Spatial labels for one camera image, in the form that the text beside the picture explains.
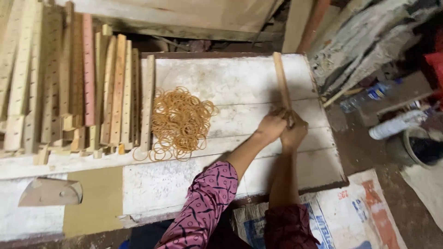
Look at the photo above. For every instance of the tan cardboard sheet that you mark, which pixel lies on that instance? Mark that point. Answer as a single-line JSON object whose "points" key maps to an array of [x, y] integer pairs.
{"points": [[93, 202]]}

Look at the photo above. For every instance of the row of drilled wooden slats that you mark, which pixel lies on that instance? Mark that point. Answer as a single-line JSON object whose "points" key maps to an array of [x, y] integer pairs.
{"points": [[65, 83]]}

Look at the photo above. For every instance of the person's left hand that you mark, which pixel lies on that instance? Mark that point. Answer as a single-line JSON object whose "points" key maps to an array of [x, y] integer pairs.
{"points": [[270, 126]]}

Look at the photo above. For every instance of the person's right hand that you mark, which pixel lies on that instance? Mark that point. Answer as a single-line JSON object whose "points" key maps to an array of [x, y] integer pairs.
{"points": [[294, 133]]}

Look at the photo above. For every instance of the round bucket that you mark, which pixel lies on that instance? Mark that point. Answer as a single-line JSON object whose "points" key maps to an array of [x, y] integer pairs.
{"points": [[420, 147]]}

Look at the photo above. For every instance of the clear plastic water bottle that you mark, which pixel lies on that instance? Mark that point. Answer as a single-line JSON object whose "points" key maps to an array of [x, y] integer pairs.
{"points": [[370, 94]]}

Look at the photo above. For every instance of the red cloth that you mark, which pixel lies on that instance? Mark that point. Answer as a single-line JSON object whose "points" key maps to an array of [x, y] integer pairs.
{"points": [[435, 71]]}

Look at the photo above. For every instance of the beige woven sack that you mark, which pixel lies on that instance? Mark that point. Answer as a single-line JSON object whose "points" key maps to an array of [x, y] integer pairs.
{"points": [[425, 193]]}

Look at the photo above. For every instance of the pile of tan rubber bands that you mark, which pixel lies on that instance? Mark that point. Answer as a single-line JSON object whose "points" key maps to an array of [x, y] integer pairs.
{"points": [[180, 124]]}

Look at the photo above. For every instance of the white wooden work board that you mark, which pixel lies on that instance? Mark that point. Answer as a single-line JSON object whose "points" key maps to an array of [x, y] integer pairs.
{"points": [[235, 138]]}

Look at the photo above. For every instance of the single drilled wooden slat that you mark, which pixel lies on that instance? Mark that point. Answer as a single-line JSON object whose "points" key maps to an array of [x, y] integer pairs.
{"points": [[148, 103]]}

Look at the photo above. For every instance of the bundle of wooden sticks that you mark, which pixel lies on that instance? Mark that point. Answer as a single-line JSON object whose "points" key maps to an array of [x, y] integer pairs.
{"points": [[282, 81]]}

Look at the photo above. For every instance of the large plywood sheet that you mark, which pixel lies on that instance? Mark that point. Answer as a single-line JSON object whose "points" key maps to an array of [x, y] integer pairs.
{"points": [[180, 17]]}

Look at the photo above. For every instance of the printed woven sack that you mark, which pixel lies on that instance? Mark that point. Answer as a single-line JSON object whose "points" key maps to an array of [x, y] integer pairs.
{"points": [[346, 214]]}

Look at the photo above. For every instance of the white plastic bottle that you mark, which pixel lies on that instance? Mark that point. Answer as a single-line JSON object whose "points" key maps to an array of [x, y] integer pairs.
{"points": [[396, 125]]}

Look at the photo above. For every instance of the leaning wooden planks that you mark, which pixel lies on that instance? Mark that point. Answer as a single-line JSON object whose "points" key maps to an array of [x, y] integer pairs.
{"points": [[304, 24]]}

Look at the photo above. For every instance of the person's left fingers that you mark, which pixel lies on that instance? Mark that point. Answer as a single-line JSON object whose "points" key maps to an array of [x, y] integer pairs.
{"points": [[279, 112]]}

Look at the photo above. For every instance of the person's right fingers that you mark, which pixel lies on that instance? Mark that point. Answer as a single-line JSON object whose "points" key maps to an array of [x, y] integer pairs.
{"points": [[293, 119]]}

